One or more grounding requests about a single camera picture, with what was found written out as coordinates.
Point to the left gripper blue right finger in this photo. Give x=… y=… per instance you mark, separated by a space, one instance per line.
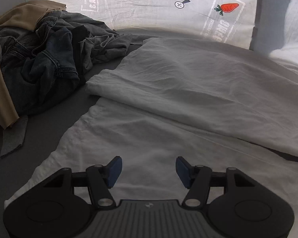
x=196 y=179

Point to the grey shirt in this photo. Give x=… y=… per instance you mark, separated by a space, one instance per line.
x=93 y=41

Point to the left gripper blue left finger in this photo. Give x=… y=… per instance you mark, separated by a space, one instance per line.
x=101 y=178

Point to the white trousers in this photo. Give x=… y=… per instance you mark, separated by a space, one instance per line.
x=213 y=104

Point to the grey cloth piece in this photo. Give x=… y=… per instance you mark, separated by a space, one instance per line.
x=13 y=136

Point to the dark denim jeans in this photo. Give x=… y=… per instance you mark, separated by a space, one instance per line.
x=49 y=74

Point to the carrot print curtain sheet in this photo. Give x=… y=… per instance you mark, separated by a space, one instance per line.
x=269 y=27

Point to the tan garment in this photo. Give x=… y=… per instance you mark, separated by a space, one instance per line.
x=17 y=27

